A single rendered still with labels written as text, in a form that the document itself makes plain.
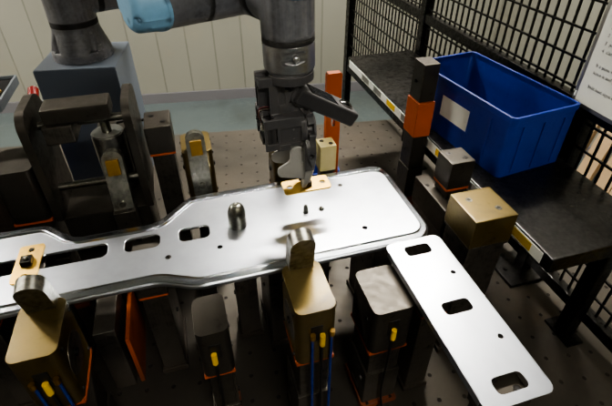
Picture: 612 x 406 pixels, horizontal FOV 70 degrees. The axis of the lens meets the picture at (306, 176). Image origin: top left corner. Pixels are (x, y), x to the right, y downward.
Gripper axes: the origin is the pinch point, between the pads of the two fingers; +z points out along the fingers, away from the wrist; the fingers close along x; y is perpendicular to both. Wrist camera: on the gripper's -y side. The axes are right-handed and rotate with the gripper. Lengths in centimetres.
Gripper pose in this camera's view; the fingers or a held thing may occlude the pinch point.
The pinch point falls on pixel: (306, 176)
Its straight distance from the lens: 76.3
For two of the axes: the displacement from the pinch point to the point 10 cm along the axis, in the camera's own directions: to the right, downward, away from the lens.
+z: 0.2, 8.1, 5.9
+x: 2.8, 5.6, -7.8
